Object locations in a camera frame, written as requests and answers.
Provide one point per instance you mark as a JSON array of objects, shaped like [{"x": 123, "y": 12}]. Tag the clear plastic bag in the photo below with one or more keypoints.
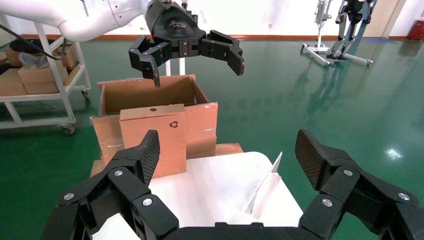
[{"x": 31, "y": 61}]

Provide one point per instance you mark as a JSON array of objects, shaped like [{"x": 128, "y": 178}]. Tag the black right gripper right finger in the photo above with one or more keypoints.
[{"x": 348, "y": 185}]

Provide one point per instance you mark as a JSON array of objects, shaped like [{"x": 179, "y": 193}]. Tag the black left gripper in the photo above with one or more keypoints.
[{"x": 175, "y": 23}]

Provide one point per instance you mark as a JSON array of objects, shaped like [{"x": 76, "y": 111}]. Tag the clear acrylic sign holder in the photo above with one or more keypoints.
[{"x": 265, "y": 192}]

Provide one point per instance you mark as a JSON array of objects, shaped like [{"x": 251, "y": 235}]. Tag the black bag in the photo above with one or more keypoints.
[{"x": 26, "y": 44}]

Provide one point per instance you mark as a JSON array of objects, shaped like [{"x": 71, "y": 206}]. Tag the flat brown cardboard sheet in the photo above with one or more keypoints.
[{"x": 228, "y": 149}]

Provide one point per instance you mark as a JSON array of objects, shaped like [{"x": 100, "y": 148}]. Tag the white metal frame posts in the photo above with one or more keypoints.
[{"x": 182, "y": 68}]

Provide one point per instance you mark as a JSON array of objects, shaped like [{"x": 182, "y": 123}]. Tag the red fire extinguisher box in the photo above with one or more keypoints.
[{"x": 416, "y": 30}]

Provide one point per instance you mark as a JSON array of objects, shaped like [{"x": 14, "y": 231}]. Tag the white metal shelf cart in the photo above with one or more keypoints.
[{"x": 39, "y": 96}]

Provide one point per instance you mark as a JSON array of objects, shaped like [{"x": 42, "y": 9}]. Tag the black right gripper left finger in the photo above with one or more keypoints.
[{"x": 126, "y": 185}]

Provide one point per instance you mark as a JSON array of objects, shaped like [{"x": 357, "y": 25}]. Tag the large open cardboard box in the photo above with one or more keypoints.
[{"x": 139, "y": 94}]

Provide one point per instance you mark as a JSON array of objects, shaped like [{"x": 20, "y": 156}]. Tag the tan cardboard box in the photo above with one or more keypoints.
[
  {"x": 11, "y": 84},
  {"x": 39, "y": 79},
  {"x": 69, "y": 58},
  {"x": 13, "y": 58}
]

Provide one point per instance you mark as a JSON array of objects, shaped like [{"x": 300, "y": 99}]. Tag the black humanoid robot legs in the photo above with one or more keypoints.
[{"x": 342, "y": 30}]

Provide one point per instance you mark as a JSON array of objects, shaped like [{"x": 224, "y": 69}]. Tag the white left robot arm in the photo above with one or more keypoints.
[{"x": 82, "y": 20}]

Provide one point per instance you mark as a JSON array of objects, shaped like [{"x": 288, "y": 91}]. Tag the small cardboard box recycling symbol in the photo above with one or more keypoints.
[{"x": 165, "y": 142}]

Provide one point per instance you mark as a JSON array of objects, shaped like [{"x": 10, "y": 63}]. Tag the white metal floor stand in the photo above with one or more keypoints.
[{"x": 318, "y": 54}]

